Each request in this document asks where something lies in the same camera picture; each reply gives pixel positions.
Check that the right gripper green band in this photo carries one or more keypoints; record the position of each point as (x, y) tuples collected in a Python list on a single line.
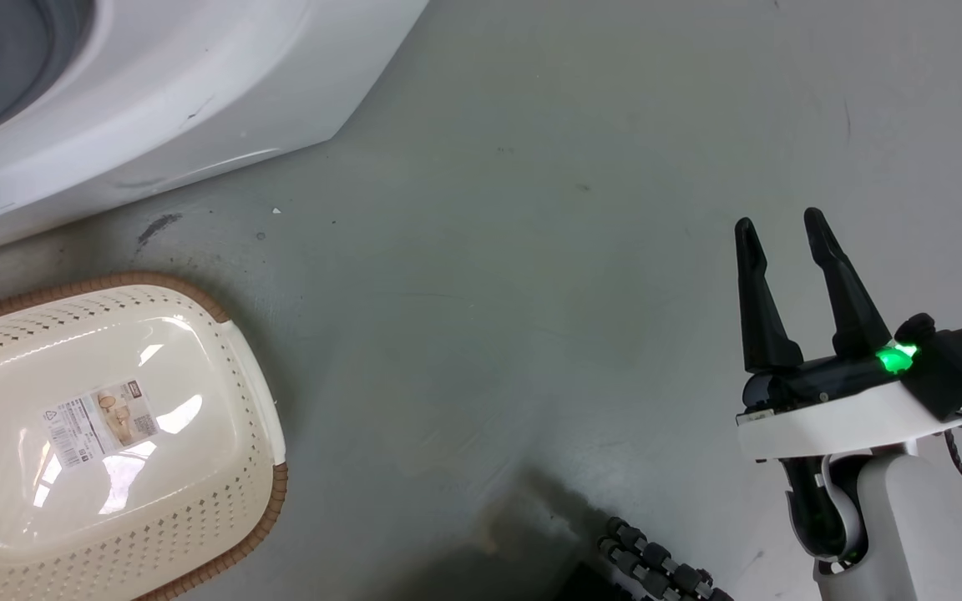
[(840, 413)]

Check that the black robot base roller wheel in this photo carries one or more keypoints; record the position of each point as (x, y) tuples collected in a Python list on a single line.
[(656, 568)]

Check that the cream perforated laundry basket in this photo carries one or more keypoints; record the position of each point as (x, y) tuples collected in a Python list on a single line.
[(113, 467)]

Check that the white washing machine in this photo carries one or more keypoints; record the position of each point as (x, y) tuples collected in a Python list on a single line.
[(222, 92)]

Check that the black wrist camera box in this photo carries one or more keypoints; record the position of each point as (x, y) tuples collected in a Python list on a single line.
[(961, 367)]

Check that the white label sticker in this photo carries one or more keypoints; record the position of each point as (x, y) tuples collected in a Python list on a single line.
[(101, 422)]

